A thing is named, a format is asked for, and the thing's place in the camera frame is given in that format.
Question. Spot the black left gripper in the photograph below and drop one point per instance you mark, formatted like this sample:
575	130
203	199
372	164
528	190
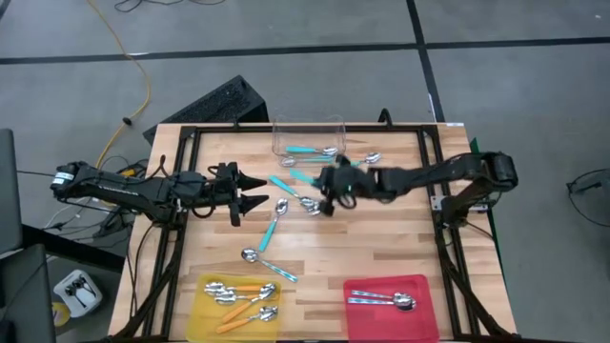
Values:
221	188

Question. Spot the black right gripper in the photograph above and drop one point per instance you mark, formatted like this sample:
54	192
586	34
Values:
345	183

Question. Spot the teal white patterned spoon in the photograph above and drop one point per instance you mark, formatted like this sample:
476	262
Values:
367	301
250	256
315	209

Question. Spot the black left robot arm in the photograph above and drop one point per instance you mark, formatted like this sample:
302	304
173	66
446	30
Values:
119	190

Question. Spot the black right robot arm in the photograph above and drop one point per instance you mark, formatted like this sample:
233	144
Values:
429	174

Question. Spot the clear plastic bin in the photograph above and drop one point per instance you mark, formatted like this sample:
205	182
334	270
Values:
307	131

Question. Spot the yellow plastic bin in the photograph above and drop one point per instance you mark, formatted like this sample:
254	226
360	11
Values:
195	309

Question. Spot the red plastic bin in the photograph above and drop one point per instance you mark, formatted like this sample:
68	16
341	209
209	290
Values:
391	328

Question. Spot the black floor beam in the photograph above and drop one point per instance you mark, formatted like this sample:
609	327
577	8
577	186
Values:
71	248

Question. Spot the white tray with black parts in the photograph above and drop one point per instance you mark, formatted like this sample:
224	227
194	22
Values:
78	310

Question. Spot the yellow tape roll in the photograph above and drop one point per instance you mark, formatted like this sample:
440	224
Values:
66	312

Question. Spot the dark grey flat panel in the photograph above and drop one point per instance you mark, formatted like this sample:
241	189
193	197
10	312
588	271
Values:
24	295
9	190

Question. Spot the black rail clamp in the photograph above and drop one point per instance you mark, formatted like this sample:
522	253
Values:
385	118

